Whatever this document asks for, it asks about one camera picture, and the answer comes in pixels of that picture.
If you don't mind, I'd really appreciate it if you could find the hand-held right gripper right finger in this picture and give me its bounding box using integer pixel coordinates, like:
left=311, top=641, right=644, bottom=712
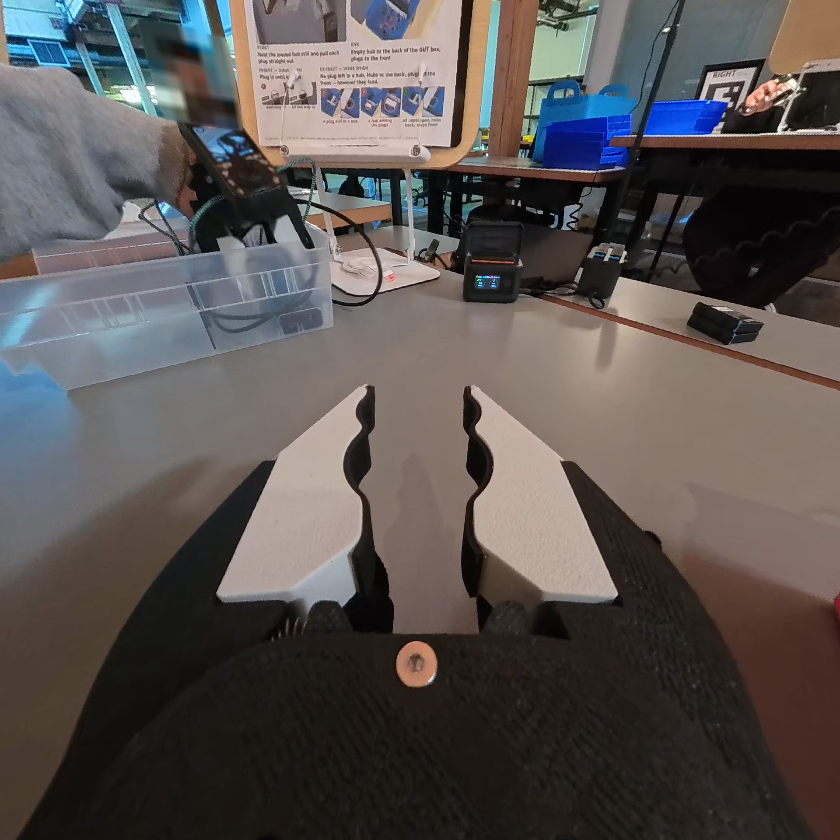
left=461, top=385, right=621, bottom=634

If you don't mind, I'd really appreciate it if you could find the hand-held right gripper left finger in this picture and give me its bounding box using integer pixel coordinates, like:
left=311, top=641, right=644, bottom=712
left=215, top=385, right=395, bottom=634

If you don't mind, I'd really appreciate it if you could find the clear plastic box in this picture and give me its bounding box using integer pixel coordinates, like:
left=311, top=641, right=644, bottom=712
left=0, top=226, right=336, bottom=392

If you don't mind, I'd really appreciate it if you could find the person's left forearm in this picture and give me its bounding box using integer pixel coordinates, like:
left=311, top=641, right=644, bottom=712
left=0, top=62, right=196, bottom=262

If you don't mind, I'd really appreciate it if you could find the black usb hub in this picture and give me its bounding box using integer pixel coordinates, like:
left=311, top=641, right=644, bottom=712
left=276, top=307, right=325, bottom=338

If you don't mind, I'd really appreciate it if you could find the white sheet stand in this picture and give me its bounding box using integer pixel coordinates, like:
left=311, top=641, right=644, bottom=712
left=281, top=62, right=442, bottom=298

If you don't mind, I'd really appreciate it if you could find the printed instruction sheet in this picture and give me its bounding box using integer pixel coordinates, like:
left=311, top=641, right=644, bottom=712
left=246, top=0, right=462, bottom=149

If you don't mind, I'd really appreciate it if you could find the large window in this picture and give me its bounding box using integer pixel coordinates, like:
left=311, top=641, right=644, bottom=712
left=0, top=0, right=142, bottom=99

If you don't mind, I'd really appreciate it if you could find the black battery charger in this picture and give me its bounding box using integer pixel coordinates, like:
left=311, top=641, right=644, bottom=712
left=576, top=241, right=629, bottom=309

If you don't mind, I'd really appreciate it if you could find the black charging case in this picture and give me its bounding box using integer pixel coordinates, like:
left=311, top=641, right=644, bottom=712
left=462, top=220, right=526, bottom=304

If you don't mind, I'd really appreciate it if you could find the instruction sheet on stand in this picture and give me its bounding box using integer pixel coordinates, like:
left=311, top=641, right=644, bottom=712
left=228, top=0, right=492, bottom=173

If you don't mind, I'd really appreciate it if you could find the black battery pack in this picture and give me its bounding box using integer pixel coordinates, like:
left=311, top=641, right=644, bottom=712
left=686, top=301, right=765, bottom=346

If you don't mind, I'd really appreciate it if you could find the blue plastic bin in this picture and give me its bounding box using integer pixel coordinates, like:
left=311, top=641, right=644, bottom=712
left=543, top=115, right=632, bottom=170
left=631, top=100, right=729, bottom=137

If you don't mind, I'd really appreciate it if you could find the blue tote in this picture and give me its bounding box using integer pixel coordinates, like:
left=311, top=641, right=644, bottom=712
left=532, top=80, right=639, bottom=165

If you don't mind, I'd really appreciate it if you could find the wooden table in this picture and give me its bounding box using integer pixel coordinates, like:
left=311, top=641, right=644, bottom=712
left=610, top=130, right=840, bottom=263

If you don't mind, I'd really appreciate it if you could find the black pole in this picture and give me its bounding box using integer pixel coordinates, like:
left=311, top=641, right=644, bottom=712
left=607, top=0, right=686, bottom=263

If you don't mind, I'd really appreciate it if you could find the black framed tag sign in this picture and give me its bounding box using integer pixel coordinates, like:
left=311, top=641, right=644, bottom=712
left=696, top=59, right=767, bottom=112

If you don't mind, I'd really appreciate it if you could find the white framed case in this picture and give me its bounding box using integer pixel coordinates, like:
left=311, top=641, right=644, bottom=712
left=780, top=59, right=840, bottom=132

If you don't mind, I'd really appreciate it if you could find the black cable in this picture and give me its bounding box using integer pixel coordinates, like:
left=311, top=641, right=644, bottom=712
left=289, top=199, right=383, bottom=309

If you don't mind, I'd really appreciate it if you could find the wooden post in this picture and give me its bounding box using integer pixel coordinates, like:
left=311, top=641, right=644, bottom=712
left=489, top=0, right=540, bottom=158

